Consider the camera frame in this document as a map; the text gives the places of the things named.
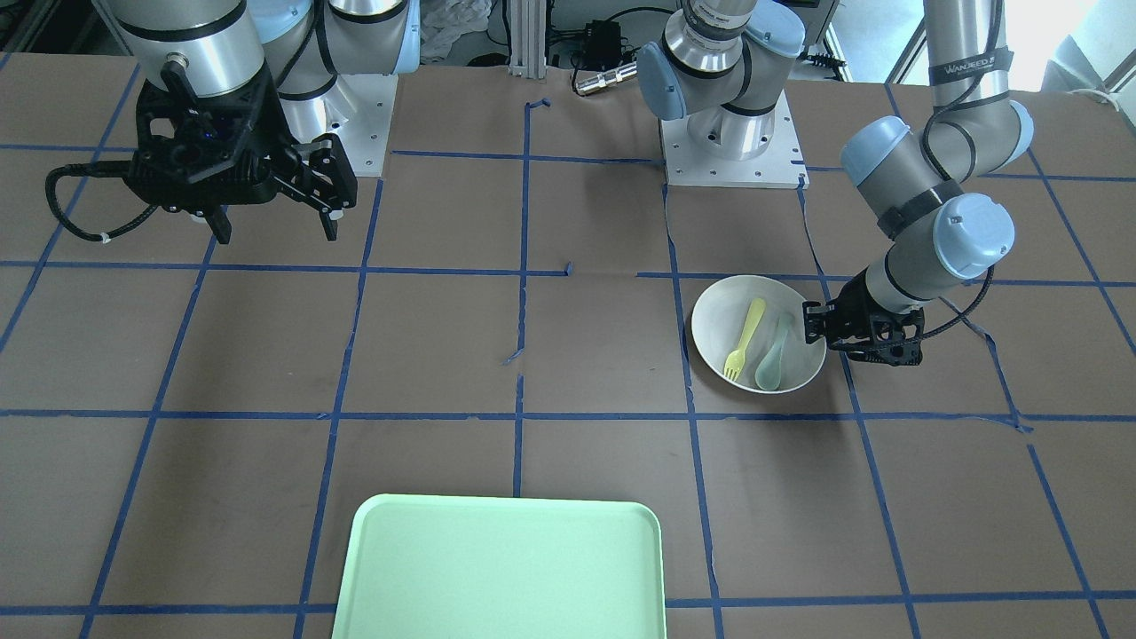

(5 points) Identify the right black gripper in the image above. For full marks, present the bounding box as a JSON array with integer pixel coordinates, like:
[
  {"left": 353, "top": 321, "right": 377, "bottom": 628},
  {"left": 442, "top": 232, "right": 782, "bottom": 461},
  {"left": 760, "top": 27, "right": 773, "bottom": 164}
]
[{"left": 124, "top": 63, "right": 358, "bottom": 244}]

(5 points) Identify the black power adapter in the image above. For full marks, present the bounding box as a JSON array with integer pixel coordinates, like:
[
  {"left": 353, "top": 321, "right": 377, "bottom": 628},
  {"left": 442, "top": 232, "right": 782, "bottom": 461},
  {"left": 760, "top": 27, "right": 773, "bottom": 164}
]
[{"left": 580, "top": 20, "right": 623, "bottom": 70}]

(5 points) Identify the light green plastic spoon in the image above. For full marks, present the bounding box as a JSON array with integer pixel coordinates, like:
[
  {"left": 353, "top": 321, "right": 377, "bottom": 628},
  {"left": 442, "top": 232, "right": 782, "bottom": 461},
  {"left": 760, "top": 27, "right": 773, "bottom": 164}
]
[{"left": 754, "top": 312, "right": 793, "bottom": 392}]

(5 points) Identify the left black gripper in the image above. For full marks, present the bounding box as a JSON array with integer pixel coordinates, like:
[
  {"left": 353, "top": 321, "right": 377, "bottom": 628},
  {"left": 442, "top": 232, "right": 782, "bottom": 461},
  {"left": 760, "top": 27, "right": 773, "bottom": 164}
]
[{"left": 802, "top": 272, "right": 908, "bottom": 352}]

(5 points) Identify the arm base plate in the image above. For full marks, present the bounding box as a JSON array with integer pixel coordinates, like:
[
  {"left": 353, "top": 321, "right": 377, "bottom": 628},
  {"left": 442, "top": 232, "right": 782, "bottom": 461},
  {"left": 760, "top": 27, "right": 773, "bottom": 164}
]
[
  {"left": 659, "top": 94, "right": 809, "bottom": 189},
  {"left": 323, "top": 75, "right": 398, "bottom": 179}
]

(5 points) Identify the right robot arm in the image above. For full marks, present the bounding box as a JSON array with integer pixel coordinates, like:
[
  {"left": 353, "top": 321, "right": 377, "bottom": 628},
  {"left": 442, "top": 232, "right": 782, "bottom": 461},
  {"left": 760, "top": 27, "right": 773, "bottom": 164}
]
[{"left": 108, "top": 1, "right": 421, "bottom": 244}]

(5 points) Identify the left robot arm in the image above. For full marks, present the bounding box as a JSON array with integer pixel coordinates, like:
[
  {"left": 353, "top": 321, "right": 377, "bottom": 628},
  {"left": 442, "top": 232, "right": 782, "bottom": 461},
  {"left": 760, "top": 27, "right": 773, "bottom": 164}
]
[{"left": 636, "top": 1, "right": 1034, "bottom": 367}]

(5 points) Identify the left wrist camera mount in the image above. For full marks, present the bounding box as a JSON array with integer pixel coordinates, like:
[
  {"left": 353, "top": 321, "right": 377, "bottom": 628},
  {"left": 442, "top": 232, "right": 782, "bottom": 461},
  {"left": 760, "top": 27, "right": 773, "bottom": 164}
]
[{"left": 845, "top": 309, "right": 925, "bottom": 367}]

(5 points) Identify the yellow plastic fork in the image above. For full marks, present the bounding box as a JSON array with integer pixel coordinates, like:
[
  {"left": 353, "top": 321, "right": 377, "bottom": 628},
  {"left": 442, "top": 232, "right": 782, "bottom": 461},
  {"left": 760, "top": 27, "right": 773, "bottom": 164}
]
[{"left": 722, "top": 296, "right": 767, "bottom": 382}]

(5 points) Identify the aluminium frame post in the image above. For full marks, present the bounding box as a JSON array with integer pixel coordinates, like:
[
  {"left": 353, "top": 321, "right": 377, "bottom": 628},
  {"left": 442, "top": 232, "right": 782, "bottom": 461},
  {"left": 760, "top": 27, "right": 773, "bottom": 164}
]
[{"left": 504, "top": 0, "right": 550, "bottom": 81}]

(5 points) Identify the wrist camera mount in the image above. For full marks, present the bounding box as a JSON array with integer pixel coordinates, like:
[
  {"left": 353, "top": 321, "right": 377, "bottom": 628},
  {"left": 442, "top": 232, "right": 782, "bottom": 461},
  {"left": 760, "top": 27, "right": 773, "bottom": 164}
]
[
  {"left": 130, "top": 57, "right": 272, "bottom": 193},
  {"left": 845, "top": 309, "right": 925, "bottom": 367}
]

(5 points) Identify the white round plate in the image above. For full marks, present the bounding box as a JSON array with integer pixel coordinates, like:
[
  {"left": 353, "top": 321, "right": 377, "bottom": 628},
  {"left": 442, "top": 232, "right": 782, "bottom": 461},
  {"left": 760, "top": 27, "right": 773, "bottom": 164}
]
[{"left": 692, "top": 275, "right": 826, "bottom": 395}]

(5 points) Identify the metal cylinder connector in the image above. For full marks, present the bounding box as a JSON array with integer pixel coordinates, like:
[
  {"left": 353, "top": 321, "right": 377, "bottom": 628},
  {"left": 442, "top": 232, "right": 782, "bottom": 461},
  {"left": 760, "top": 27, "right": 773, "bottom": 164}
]
[{"left": 571, "top": 61, "right": 637, "bottom": 97}]

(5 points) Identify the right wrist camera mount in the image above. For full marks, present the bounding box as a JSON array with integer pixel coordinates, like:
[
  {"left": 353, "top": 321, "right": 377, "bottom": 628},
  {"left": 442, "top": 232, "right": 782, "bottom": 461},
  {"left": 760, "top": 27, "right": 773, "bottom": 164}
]
[{"left": 130, "top": 57, "right": 272, "bottom": 193}]

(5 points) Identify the light green tray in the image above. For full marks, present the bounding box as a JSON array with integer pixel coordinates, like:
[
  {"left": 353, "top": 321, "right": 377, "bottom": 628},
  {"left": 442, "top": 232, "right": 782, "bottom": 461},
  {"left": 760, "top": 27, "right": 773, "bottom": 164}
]
[{"left": 332, "top": 493, "right": 668, "bottom": 638}]

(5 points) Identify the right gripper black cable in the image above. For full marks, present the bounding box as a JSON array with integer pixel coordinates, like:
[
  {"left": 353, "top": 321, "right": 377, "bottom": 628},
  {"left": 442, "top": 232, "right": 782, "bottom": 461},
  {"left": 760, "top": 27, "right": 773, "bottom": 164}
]
[{"left": 45, "top": 161, "right": 161, "bottom": 244}]

